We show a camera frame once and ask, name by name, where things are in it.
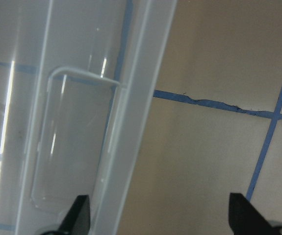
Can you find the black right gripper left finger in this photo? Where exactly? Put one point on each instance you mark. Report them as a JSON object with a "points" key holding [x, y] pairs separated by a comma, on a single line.
{"points": [[77, 220]]}

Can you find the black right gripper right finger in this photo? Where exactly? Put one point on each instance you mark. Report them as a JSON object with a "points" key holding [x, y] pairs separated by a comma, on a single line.
{"points": [[244, 219]]}

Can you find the clear plastic box lid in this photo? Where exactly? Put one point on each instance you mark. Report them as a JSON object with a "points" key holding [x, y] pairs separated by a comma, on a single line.
{"points": [[77, 79]]}

